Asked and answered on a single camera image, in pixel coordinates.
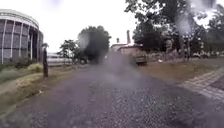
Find yellow building with chimneys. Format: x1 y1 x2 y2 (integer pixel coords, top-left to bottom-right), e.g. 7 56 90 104
110 29 149 66

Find large dark green tree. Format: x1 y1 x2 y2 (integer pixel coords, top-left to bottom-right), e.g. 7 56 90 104
75 25 112 65

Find grey asphalt road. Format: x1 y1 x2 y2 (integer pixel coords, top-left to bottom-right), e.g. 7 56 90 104
0 61 224 128

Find small tree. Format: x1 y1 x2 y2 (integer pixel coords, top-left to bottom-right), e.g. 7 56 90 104
57 39 81 64

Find white low building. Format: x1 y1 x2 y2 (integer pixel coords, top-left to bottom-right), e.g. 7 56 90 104
46 52 73 67

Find grass patch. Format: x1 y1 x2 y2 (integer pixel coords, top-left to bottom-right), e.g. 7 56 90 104
138 58 224 83

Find group of trees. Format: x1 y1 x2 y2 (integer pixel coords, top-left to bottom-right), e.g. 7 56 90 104
124 0 224 61

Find green bushes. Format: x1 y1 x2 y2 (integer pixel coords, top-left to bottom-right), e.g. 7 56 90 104
0 56 44 74

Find grass verge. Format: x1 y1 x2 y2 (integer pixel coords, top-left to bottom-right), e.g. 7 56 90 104
0 63 79 116

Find pale cobbled paving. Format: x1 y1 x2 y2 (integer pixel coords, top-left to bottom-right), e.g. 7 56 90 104
178 68 224 101

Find round glass building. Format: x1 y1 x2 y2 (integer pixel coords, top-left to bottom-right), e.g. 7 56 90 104
0 9 44 65

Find dark post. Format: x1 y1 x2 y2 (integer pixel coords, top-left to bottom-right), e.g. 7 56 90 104
41 46 50 79

